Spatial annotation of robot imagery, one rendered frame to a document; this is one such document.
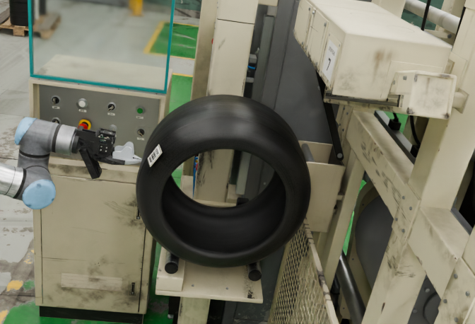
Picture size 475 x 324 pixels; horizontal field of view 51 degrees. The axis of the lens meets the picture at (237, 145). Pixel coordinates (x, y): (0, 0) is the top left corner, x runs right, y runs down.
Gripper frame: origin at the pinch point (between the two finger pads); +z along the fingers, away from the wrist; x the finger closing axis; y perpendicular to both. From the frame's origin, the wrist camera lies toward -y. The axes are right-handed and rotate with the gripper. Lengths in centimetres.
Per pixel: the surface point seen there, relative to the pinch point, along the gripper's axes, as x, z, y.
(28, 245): 110, -58, -130
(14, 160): 213, -102, -136
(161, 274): -9.6, 15.8, -34.4
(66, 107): 57, -36, -12
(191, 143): -11.3, 14.6, 15.7
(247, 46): 26, 27, 39
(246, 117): -6.3, 28.6, 25.4
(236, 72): 26.0, 25.9, 29.0
